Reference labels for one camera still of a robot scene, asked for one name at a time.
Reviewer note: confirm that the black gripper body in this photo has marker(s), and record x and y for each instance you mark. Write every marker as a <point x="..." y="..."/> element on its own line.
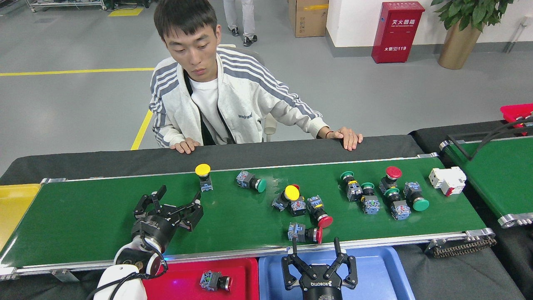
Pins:
<point x="321" y="289"/>
<point x="154" y="231"/>

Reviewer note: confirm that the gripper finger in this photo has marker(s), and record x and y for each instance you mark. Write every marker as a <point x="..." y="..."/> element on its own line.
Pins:
<point x="191" y="214"/>
<point x="145" y="206"/>
<point x="347" y="271"/>
<point x="291" y="271"/>

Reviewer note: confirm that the blue plastic tray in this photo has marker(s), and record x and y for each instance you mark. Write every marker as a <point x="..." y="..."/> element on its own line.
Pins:
<point x="383" y="275"/>

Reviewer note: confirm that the red plastic tray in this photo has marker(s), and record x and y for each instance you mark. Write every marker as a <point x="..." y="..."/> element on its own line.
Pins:
<point x="243" y="271"/>

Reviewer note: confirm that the long green conveyor belt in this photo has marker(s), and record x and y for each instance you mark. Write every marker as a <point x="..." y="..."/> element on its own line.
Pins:
<point x="250" y="221"/>

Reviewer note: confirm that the short green conveyor belt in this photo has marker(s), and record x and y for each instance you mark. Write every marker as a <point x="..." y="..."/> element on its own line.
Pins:
<point x="499" y="179"/>

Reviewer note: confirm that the person's right hand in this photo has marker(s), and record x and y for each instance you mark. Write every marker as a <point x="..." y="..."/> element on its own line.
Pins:
<point x="185" y="146"/>

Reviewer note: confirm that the person's left hand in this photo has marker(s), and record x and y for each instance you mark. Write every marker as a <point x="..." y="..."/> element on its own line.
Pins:
<point x="347" y="135"/>

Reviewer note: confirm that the person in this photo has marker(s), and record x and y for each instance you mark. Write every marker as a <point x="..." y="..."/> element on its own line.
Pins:
<point x="247" y="16"/>
<point x="241" y="108"/>

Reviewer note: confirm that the grey office chair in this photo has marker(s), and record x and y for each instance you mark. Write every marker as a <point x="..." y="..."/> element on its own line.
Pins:
<point x="270" y="125"/>

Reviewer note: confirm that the yellow plastic bin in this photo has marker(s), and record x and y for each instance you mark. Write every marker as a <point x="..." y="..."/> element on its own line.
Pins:
<point x="14" y="212"/>

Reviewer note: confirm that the white circuit breaker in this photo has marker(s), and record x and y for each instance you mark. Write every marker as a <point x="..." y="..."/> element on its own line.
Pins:
<point x="447" y="179"/>

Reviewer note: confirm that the metal rack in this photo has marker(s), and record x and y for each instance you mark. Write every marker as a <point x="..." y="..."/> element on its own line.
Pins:
<point x="62" y="4"/>

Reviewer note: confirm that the cardboard box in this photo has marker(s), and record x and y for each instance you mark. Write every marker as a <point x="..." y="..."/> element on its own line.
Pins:
<point x="308" y="21"/>

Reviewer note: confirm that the red parts bin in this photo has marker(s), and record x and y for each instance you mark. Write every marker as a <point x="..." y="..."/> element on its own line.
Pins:
<point x="514" y="111"/>

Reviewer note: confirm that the red fire extinguisher cabinet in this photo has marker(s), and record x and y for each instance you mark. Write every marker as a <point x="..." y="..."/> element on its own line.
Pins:
<point x="397" y="37"/>

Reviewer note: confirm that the potted plant in gold pot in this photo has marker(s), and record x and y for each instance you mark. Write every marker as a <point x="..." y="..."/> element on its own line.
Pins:
<point x="458" y="50"/>

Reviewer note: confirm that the black guide bracket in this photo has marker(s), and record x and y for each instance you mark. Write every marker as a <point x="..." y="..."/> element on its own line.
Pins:
<point x="459" y="147"/>

